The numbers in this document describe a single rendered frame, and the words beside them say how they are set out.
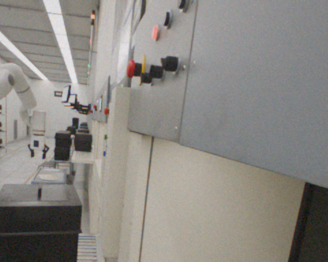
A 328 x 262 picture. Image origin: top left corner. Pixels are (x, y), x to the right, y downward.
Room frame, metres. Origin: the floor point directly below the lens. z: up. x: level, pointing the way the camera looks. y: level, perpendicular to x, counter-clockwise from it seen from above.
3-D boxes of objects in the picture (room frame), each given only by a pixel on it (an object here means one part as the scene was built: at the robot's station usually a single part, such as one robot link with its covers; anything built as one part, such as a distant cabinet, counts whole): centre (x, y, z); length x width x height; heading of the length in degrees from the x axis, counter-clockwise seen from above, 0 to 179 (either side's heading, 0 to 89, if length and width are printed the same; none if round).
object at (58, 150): (5.08, 1.05, 0.59); 0.30 x 0.28 x 0.26; 7
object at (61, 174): (3.72, 0.88, 0.24); 0.97 x 0.52 x 0.48; 10
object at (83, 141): (4.05, 0.51, 0.93); 0.30 x 0.28 x 0.26; 4
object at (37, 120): (1.83, 0.54, 1.26); 0.09 x 0.08 x 0.13; 72
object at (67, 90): (4.54, 0.73, 1.59); 0.50 x 0.41 x 0.36; 97
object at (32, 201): (0.96, 0.27, 0.98); 0.29 x 0.29 x 0.13; 15
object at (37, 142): (1.83, 0.53, 1.12); 0.10 x 0.07 x 0.11; 72
